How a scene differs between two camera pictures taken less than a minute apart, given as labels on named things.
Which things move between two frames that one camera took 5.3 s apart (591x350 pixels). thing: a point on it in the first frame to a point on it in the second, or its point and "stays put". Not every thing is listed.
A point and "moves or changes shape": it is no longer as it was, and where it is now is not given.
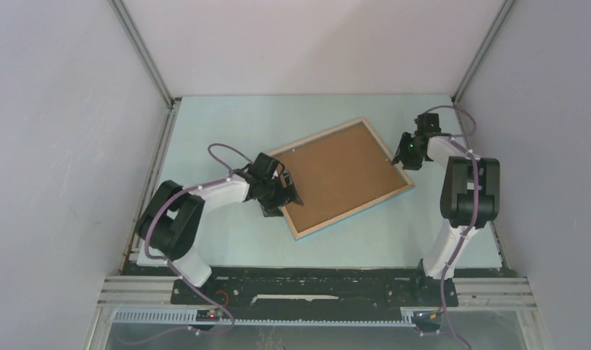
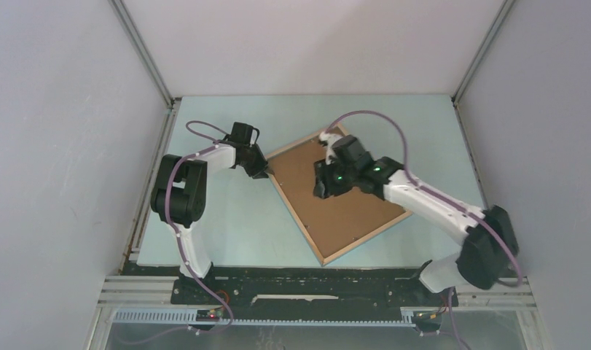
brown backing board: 337,173 moves or changes shape
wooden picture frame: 338,173 moves or changes shape
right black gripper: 400,155 to 323,172
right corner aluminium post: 498,20 stays put
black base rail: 318,292 stays put
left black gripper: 285,195 to 259,170
